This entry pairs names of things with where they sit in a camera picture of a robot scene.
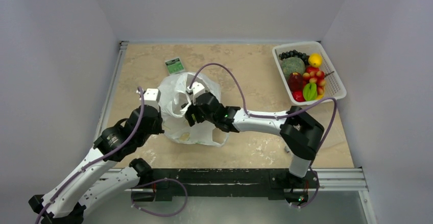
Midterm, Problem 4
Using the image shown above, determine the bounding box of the green labelled screw box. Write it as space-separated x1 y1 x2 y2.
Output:
164 57 186 76

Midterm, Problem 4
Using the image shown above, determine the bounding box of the green fake fruit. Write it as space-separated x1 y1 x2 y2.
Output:
302 83 318 101

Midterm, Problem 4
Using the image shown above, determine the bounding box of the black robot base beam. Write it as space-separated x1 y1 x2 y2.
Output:
129 158 320 206

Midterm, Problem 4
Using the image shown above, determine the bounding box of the white plastic basket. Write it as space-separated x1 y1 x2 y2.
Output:
272 41 347 106

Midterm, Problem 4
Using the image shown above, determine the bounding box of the white plastic shopping bag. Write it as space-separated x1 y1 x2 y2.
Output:
158 72 229 147

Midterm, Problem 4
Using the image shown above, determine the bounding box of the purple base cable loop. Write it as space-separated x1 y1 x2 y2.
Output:
130 176 188 217

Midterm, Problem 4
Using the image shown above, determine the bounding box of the aluminium frame rail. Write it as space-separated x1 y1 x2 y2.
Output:
91 41 130 143

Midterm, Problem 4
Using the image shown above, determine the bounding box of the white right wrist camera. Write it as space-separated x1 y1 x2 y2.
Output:
186 82 206 103

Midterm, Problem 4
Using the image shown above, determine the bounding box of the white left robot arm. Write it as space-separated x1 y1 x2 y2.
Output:
29 105 163 223

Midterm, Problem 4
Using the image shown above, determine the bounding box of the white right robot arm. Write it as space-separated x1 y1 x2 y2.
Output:
181 92 325 187

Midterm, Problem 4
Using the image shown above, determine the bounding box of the dark red fake apple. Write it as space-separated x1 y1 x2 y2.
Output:
287 72 304 92

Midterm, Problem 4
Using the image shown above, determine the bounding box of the red fake cherry bunch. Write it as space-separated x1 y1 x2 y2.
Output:
302 70 334 95

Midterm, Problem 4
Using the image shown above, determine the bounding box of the yellow fake lemon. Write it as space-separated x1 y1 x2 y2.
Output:
308 53 323 68

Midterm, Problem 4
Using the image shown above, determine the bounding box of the green fake melon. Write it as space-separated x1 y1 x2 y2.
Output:
280 57 306 80

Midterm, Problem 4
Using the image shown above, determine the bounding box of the dark fake grape bunch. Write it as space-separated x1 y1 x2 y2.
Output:
278 49 309 65

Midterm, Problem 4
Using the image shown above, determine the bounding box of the red fake strawberry in basket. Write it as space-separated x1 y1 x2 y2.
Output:
305 66 320 73

